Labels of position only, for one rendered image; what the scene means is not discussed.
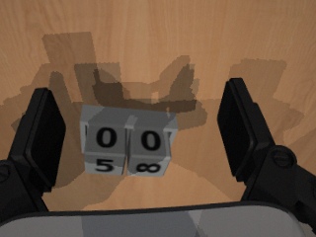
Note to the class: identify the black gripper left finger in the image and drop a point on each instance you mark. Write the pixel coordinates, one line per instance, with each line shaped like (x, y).
(32, 164)

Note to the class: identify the white number cube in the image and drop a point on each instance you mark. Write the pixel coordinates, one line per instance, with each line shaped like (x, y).
(148, 153)
(105, 150)

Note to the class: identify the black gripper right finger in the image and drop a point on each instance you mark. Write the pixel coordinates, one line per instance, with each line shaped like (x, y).
(269, 171)

